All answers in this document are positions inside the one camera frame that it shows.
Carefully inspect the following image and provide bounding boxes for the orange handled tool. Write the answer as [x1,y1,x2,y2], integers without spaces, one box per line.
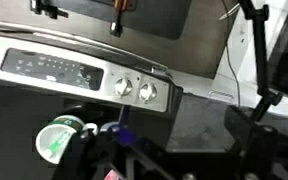
[110,0,128,37]

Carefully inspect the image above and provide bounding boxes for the blue plastic utensil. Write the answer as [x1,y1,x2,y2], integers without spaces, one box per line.
[100,106,135,144]

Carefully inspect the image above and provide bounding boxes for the white mug with green print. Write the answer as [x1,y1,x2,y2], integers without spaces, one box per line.
[35,115,99,164]

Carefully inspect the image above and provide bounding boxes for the left silver stove knob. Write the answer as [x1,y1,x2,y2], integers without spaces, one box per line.
[115,78,132,96]

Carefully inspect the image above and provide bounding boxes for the black clamp tool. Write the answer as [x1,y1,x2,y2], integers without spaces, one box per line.
[29,0,68,19]

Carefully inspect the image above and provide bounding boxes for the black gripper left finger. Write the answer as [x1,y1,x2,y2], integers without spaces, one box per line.
[52,132,166,180]

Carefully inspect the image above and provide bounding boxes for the black tripod stand pole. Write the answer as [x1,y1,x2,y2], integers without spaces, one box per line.
[238,0,282,122]

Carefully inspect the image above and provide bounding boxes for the stainless steel stove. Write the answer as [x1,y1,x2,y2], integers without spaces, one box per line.
[0,21,183,146]

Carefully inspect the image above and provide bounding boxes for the right silver stove knob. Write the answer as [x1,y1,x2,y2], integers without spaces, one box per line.
[139,83,157,102]

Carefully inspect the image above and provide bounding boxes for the green dry erase marker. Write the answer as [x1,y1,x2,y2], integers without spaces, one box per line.
[48,131,70,154]

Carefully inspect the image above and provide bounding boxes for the silver stove knob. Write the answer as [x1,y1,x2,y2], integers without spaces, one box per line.
[115,78,132,96]
[139,83,157,102]

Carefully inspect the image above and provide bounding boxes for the thin grey cable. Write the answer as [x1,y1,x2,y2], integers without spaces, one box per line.
[218,0,242,108]

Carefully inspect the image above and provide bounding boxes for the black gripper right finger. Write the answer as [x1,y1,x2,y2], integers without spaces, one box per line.
[224,106,288,180]

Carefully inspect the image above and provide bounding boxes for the red candy box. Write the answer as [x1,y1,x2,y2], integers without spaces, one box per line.
[103,170,125,180]

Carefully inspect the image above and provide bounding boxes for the black stove display panel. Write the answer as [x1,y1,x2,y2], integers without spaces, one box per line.
[1,48,104,91]

